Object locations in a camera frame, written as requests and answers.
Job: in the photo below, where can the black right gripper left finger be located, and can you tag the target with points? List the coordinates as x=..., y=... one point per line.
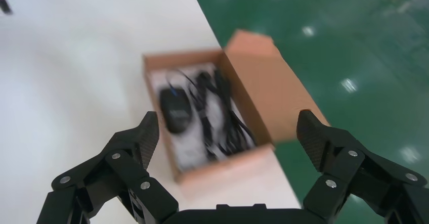
x=127, y=175

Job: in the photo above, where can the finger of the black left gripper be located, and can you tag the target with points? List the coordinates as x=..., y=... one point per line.
x=5, y=5

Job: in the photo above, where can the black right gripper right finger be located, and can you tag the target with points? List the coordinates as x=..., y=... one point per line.
x=352, y=169

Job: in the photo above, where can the brown cardboard storage box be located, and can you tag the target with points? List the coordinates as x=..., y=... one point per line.
x=268, y=81

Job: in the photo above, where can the white printed manual sheet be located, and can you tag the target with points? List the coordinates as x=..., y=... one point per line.
x=187, y=145

